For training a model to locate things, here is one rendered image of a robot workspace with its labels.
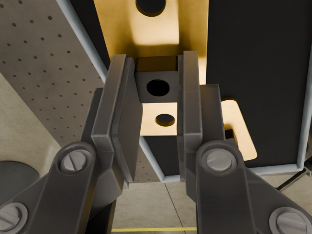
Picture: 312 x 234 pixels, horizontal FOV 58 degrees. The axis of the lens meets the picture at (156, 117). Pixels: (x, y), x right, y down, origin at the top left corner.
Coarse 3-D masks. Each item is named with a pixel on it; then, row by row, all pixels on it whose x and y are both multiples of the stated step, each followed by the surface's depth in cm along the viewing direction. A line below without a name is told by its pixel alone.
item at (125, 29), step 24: (96, 0) 9; (120, 0) 9; (168, 0) 9; (192, 0) 9; (120, 24) 10; (144, 24) 10; (168, 24) 10; (192, 24) 10; (120, 48) 11; (144, 48) 11; (168, 48) 11; (192, 48) 11; (144, 72) 10; (168, 72) 10; (144, 96) 11; (168, 96) 11; (144, 120) 14
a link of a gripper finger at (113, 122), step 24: (120, 72) 10; (96, 96) 10; (120, 96) 9; (96, 120) 8; (120, 120) 8; (96, 144) 8; (120, 144) 8; (120, 168) 9; (24, 192) 8; (96, 192) 8; (120, 192) 9; (0, 216) 7; (24, 216) 7
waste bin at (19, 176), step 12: (0, 168) 253; (12, 168) 253; (24, 168) 258; (0, 180) 243; (12, 180) 246; (24, 180) 252; (36, 180) 267; (0, 192) 236; (12, 192) 240; (0, 204) 230
